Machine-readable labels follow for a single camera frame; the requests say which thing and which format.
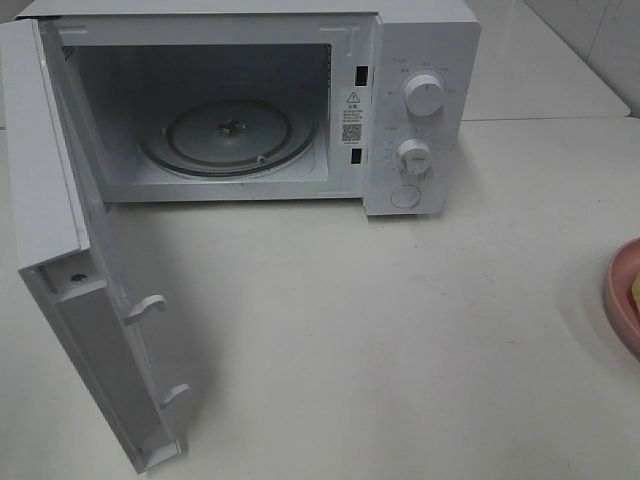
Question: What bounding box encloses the round white door button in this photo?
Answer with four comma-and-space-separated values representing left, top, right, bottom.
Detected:
390, 185, 421, 209

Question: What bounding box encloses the white timer knob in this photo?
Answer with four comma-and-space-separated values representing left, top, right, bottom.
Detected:
396, 139, 433, 176

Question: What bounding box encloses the white microwave door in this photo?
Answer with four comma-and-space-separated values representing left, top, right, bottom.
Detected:
1, 19, 185, 472

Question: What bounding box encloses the pink round plate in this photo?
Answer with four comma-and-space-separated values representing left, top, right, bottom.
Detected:
604, 238, 639, 359

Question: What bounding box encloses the sandwich with lettuce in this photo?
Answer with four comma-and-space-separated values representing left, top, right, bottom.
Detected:
629, 274, 640, 315

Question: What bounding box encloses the white warning label sticker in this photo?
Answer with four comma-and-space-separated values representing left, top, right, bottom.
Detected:
338, 87, 371, 145

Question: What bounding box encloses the white microwave oven body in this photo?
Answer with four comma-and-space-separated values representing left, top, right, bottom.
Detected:
11, 1, 481, 216

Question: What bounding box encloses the glass microwave turntable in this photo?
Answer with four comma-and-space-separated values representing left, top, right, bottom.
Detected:
138, 98, 319, 178

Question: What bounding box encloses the upper white power knob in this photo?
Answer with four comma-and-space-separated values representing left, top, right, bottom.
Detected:
404, 73, 445, 117

